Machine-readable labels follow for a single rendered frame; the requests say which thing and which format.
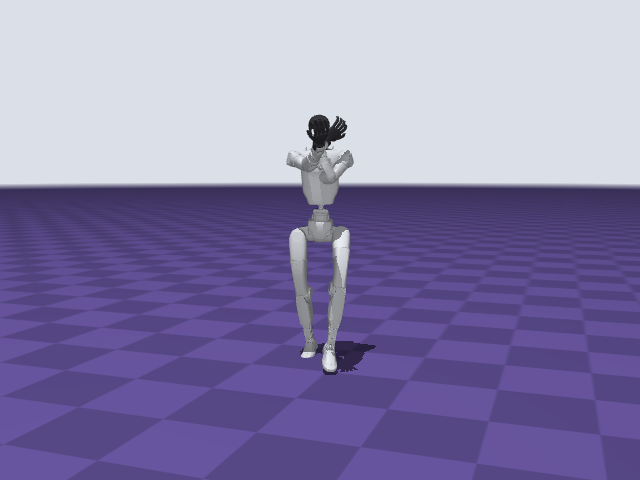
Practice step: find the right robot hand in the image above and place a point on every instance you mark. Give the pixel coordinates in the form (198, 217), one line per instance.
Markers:
(320, 136)

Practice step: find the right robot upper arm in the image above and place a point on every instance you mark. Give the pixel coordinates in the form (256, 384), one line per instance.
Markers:
(294, 159)

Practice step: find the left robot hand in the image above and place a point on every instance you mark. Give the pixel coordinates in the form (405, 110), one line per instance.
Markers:
(334, 133)

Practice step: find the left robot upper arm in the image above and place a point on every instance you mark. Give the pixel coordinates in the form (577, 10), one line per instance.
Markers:
(342, 164)

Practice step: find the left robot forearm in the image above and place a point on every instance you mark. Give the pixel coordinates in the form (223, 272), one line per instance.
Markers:
(325, 165)

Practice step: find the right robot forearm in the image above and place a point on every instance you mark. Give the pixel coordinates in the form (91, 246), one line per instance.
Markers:
(313, 158)

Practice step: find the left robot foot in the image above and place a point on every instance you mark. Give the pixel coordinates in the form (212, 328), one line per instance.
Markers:
(329, 362)

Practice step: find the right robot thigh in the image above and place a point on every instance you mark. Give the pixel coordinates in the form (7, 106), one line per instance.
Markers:
(298, 261)

